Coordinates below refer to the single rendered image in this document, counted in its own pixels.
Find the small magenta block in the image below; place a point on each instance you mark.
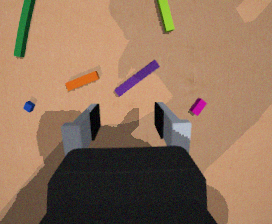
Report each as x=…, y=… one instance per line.
x=198, y=106

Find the orange rod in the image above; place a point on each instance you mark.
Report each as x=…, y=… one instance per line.
x=82, y=80

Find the purple rod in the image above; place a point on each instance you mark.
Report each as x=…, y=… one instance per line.
x=136, y=78

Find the small blue cube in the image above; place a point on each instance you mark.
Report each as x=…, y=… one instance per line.
x=29, y=106

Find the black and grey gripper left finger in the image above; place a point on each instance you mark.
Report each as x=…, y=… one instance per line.
x=83, y=130

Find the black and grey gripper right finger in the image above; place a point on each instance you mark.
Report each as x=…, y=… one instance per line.
x=174, y=131

